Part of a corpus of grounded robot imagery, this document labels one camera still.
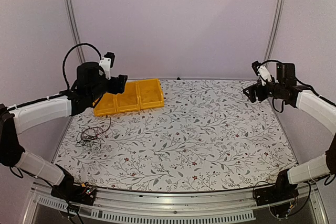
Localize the floral patterned table mat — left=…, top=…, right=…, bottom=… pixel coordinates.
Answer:
left=54, top=80, right=297, bottom=192

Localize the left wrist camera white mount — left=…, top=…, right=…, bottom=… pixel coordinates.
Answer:
left=99, top=52, right=115, bottom=80

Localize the yellow bin left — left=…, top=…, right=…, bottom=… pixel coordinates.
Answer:
left=93, top=93, right=117, bottom=116

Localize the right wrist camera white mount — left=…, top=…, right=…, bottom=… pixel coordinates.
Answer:
left=251, top=61, right=272, bottom=86

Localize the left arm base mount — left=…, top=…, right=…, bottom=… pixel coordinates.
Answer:
left=51, top=180, right=97, bottom=206

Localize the red brown cable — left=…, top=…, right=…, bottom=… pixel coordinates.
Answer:
left=86, top=115, right=112, bottom=138

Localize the dark cable bundle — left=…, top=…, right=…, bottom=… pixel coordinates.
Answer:
left=75, top=126, right=106, bottom=151

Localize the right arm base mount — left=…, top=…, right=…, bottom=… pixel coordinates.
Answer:
left=252, top=184, right=299, bottom=219

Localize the aluminium frame post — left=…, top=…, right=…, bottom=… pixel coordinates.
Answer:
left=264, top=0, right=285, bottom=61
left=59, top=0, right=86, bottom=63

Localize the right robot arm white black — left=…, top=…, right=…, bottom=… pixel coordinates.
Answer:
left=243, top=60, right=335, bottom=201

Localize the aluminium front rail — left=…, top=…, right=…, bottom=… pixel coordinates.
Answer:
left=23, top=182, right=329, bottom=223

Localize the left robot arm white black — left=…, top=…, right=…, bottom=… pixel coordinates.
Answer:
left=1, top=60, right=128, bottom=200

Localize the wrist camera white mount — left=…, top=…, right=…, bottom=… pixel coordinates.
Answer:
left=99, top=52, right=115, bottom=80
left=251, top=61, right=272, bottom=86

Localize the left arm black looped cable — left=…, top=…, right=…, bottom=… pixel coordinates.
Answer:
left=61, top=42, right=102, bottom=91

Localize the left aluminium frame post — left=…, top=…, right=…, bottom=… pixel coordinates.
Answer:
left=59, top=0, right=86, bottom=63

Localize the right aluminium frame post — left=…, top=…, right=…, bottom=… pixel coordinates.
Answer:
left=264, top=0, right=285, bottom=61

